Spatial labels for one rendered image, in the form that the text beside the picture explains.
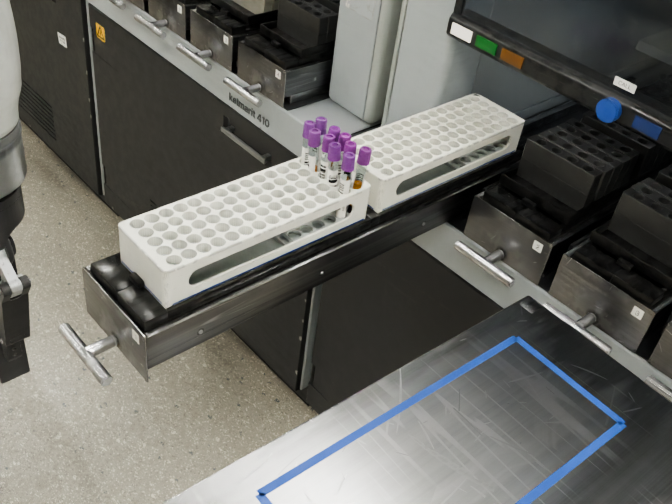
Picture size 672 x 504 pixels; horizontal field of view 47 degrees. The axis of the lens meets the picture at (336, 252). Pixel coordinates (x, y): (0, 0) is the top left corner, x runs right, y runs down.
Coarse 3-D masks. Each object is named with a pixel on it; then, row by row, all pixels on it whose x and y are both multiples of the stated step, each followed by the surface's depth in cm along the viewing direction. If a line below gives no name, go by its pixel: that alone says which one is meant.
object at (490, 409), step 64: (512, 320) 87; (384, 384) 77; (448, 384) 78; (512, 384) 79; (576, 384) 80; (640, 384) 81; (320, 448) 70; (384, 448) 71; (448, 448) 72; (512, 448) 73; (576, 448) 74; (640, 448) 75
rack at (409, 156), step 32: (480, 96) 119; (384, 128) 108; (416, 128) 109; (448, 128) 110; (480, 128) 111; (512, 128) 113; (384, 160) 102; (416, 160) 103; (448, 160) 105; (480, 160) 111; (384, 192) 99; (416, 192) 104
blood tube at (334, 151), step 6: (330, 144) 92; (336, 144) 93; (330, 150) 92; (336, 150) 92; (330, 156) 93; (336, 156) 93; (330, 162) 94; (336, 162) 93; (330, 168) 94; (336, 168) 94; (330, 174) 94; (336, 174) 95; (330, 180) 95; (336, 180) 95
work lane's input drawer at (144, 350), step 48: (432, 192) 106; (480, 192) 113; (336, 240) 96; (384, 240) 102; (96, 288) 86; (144, 288) 84; (240, 288) 88; (288, 288) 93; (144, 336) 80; (192, 336) 86
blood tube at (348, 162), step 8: (344, 160) 91; (352, 160) 91; (344, 168) 92; (352, 168) 92; (344, 176) 93; (344, 184) 93; (344, 192) 94; (344, 208) 96; (336, 216) 97; (344, 216) 97
